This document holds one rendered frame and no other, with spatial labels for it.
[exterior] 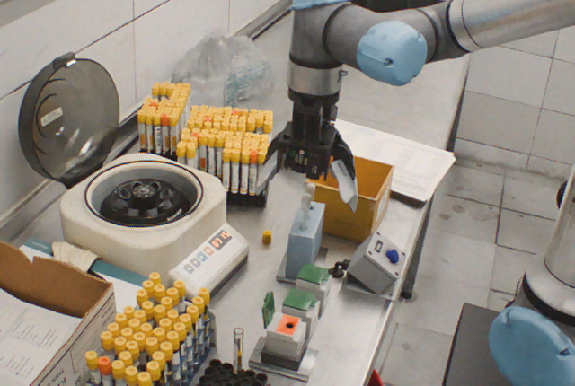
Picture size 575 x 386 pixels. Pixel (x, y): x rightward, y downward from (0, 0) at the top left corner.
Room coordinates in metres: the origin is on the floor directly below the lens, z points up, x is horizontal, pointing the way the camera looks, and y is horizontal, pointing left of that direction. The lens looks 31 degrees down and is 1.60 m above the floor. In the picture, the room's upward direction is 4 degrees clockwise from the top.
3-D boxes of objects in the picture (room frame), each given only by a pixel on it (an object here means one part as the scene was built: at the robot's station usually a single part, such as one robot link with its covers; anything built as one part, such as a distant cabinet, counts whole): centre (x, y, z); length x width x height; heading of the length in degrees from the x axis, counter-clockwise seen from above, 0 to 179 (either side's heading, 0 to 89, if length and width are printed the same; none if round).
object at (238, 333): (0.63, 0.05, 0.93); 0.01 x 0.01 x 0.10; 73
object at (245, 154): (1.08, 0.08, 0.93); 0.02 x 0.02 x 0.11
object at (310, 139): (0.84, -0.03, 1.17); 0.09 x 0.08 x 0.12; 169
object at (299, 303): (0.74, -0.03, 0.91); 0.05 x 0.04 x 0.07; 73
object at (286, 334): (0.67, -0.01, 0.92); 0.05 x 0.04 x 0.06; 75
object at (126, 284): (0.75, 0.31, 0.92); 0.24 x 0.12 x 0.10; 73
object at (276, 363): (0.67, -0.01, 0.89); 0.09 x 0.05 x 0.04; 75
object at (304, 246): (0.90, -0.04, 0.92); 0.10 x 0.07 x 0.10; 169
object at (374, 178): (1.05, -0.12, 0.92); 0.13 x 0.13 x 0.10; 70
